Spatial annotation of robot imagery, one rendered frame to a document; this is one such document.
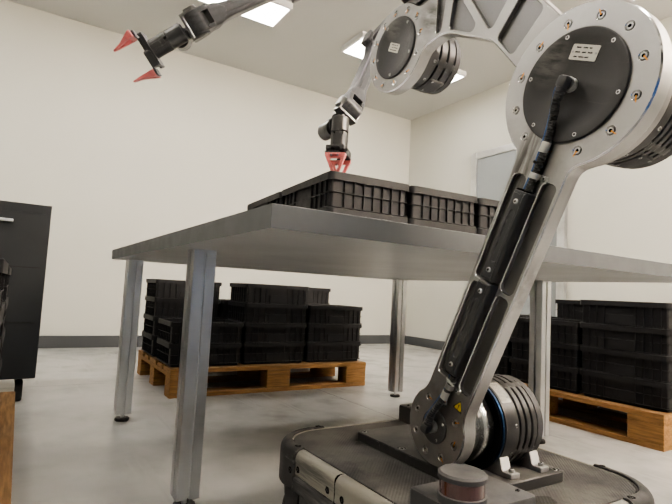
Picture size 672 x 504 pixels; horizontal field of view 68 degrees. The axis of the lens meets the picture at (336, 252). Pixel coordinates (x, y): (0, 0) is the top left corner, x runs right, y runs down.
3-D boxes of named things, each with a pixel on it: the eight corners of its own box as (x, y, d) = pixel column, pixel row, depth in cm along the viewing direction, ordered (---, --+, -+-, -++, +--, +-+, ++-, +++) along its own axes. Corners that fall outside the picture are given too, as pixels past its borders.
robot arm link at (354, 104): (374, 26, 183) (393, 47, 187) (363, 35, 187) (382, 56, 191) (341, 98, 159) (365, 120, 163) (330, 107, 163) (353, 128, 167)
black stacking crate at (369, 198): (409, 221, 162) (411, 186, 163) (329, 209, 148) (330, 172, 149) (349, 231, 197) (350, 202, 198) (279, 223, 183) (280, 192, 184)
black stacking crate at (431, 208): (478, 230, 176) (479, 198, 177) (410, 221, 162) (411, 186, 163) (410, 238, 211) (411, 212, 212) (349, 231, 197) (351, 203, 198)
